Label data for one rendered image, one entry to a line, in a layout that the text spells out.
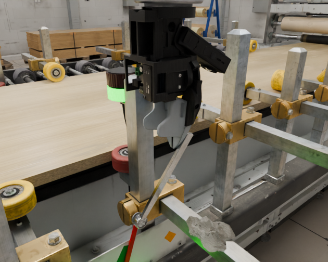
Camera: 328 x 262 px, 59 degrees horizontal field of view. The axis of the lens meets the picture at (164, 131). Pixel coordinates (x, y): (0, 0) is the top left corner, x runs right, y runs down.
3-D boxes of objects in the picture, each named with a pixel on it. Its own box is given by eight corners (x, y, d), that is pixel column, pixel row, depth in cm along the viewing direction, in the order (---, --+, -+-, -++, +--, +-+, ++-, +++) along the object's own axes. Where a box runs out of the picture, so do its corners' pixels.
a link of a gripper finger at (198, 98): (170, 120, 45) (171, 65, 41) (179, 118, 46) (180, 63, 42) (191, 130, 42) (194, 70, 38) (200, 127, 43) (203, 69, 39)
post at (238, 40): (229, 215, 78) (251, 29, 58) (221, 221, 76) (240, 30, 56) (219, 209, 80) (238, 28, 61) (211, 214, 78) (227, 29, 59)
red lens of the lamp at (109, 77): (147, 83, 51) (147, 71, 50) (117, 89, 48) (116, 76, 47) (129, 77, 55) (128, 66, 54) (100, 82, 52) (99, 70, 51)
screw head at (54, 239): (63, 241, 47) (62, 236, 47) (50, 247, 46) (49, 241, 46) (58, 234, 49) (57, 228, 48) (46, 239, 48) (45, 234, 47)
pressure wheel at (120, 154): (153, 193, 69) (153, 151, 65) (125, 206, 65) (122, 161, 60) (136, 178, 75) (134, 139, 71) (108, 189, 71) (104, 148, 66)
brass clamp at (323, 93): (348, 96, 100) (351, 82, 98) (329, 104, 92) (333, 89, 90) (329, 92, 104) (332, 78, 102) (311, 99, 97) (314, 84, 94)
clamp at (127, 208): (184, 203, 62) (185, 184, 60) (130, 231, 54) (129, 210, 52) (167, 191, 66) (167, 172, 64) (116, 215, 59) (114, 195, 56)
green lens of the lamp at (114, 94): (147, 97, 52) (147, 85, 51) (118, 104, 49) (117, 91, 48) (129, 90, 56) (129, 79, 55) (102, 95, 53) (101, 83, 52)
